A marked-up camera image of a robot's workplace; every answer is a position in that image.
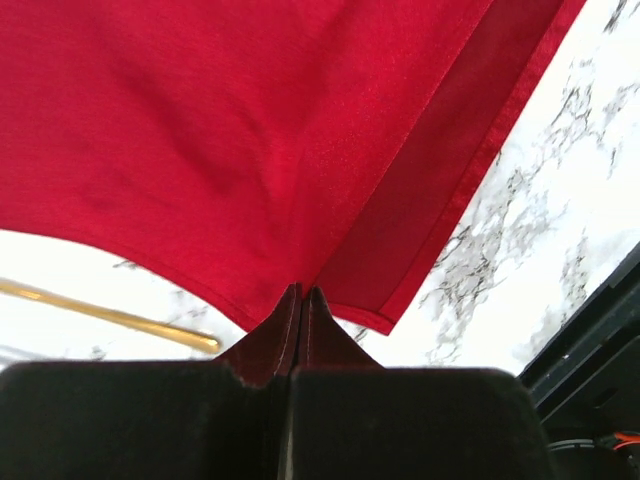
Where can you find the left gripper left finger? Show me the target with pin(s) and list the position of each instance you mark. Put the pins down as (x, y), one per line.
(214, 419)

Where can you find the red cloth napkin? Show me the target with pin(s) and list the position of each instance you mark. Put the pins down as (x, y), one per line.
(238, 147)

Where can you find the gold spoon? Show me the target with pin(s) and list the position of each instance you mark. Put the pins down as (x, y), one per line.
(193, 339)

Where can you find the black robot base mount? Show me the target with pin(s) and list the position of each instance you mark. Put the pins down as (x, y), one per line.
(585, 382)

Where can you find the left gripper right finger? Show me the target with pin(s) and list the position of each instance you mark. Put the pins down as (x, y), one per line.
(351, 418)

